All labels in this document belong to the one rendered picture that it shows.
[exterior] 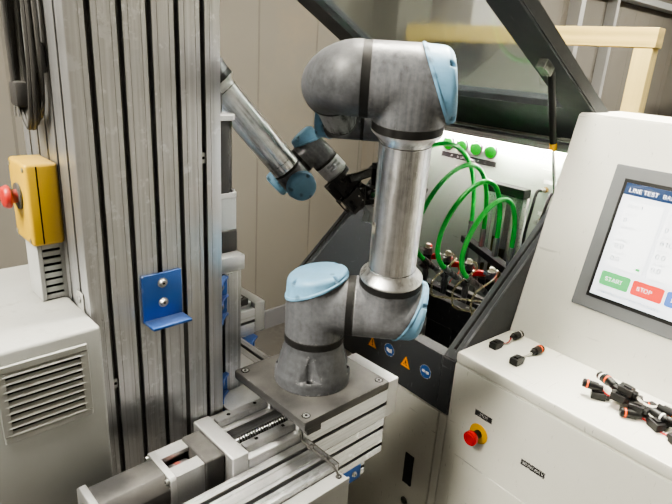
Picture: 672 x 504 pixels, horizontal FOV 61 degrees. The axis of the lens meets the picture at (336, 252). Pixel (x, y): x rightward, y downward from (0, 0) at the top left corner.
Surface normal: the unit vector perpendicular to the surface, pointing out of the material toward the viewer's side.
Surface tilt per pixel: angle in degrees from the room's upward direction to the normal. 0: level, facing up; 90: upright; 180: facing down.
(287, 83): 90
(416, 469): 90
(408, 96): 101
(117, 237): 90
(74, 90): 90
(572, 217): 76
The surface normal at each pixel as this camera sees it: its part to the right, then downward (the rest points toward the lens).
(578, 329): -0.74, -0.07
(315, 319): -0.07, 0.33
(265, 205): 0.68, 0.28
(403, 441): -0.78, 0.16
